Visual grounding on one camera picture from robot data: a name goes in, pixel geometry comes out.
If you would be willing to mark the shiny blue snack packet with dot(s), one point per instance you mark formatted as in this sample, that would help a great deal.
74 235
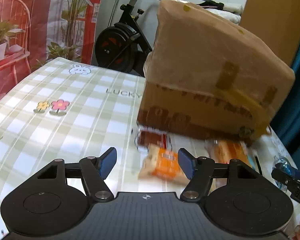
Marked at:
281 164

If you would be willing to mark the red-brown snack packet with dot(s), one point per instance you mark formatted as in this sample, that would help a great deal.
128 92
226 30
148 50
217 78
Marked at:
152 137

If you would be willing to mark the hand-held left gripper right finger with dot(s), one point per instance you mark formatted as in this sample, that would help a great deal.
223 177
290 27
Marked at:
186 163

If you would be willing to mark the black and pink garment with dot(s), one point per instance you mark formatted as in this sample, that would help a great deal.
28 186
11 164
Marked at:
212 4

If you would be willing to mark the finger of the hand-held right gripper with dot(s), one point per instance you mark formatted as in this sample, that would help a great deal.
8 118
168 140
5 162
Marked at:
291 173

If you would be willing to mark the teal curtain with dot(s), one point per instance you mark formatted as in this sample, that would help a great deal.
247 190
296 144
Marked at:
297 100

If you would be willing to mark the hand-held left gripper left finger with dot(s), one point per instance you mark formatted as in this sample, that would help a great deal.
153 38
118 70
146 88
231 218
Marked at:
107 162

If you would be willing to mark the brown cardboard box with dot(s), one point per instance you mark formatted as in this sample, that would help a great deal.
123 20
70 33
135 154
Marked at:
210 67

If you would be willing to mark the checked tablecloth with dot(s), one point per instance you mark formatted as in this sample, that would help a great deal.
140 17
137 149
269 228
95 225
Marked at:
65 120

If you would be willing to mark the white quilted blanket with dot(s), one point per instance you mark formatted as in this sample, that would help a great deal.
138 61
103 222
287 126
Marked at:
233 13

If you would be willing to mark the long orange snack packet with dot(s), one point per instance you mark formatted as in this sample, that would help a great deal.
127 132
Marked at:
230 150

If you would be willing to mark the wooden panel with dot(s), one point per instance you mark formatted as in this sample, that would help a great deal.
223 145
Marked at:
267 10

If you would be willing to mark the black exercise bike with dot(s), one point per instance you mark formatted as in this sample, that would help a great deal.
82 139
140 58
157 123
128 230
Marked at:
120 45

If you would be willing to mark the plant print wall poster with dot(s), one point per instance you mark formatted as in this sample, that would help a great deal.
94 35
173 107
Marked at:
40 22

